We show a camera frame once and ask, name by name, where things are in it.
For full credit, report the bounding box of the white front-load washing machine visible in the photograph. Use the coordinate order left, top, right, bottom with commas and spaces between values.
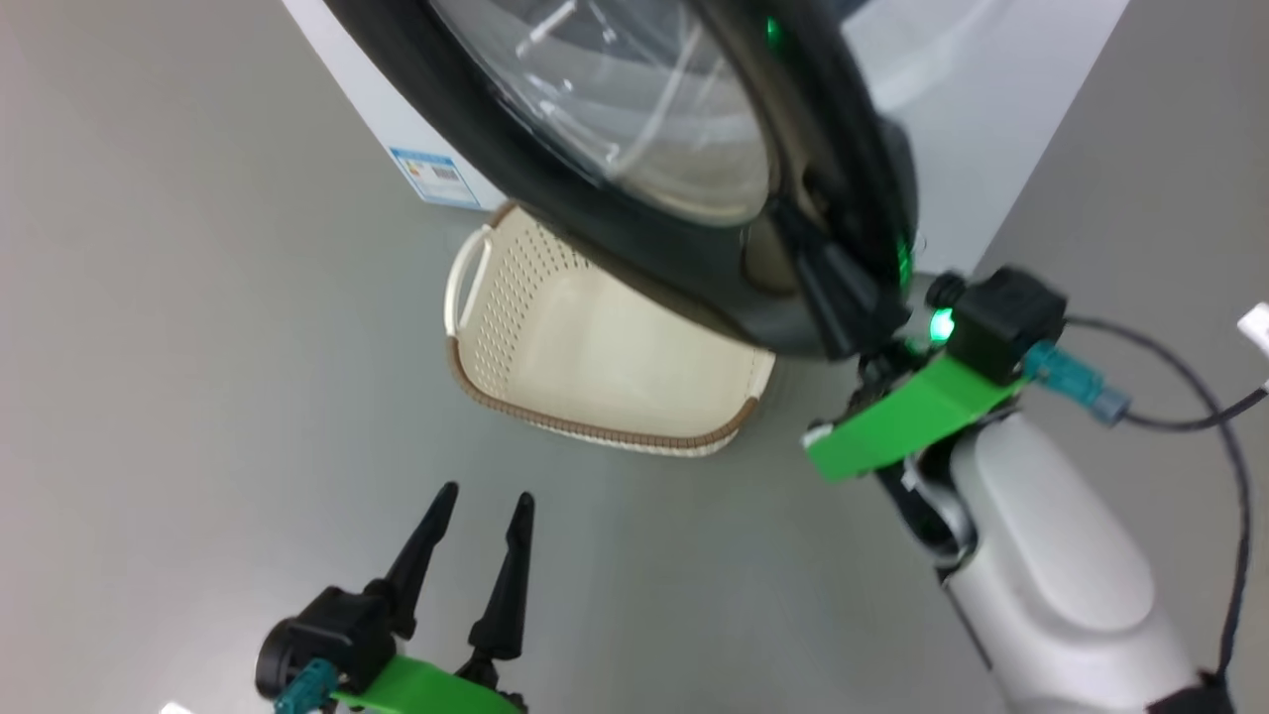
281, 0, 1131, 279

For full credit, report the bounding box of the cream perforated laundry basket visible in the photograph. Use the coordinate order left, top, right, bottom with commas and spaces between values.
443, 201, 777, 458

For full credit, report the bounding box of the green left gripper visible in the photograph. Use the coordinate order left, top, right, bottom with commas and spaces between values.
332, 482, 536, 714

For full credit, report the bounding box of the washing machine door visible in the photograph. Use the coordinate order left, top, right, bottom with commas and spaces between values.
322, 0, 918, 360

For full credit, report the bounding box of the blue energy label sticker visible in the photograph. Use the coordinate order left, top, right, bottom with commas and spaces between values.
389, 147, 482, 209

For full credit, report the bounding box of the black cable with teal plug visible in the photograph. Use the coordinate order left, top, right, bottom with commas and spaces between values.
275, 658, 340, 714
1021, 315, 1269, 685

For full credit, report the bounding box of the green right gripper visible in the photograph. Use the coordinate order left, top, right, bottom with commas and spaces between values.
788, 233, 1022, 484

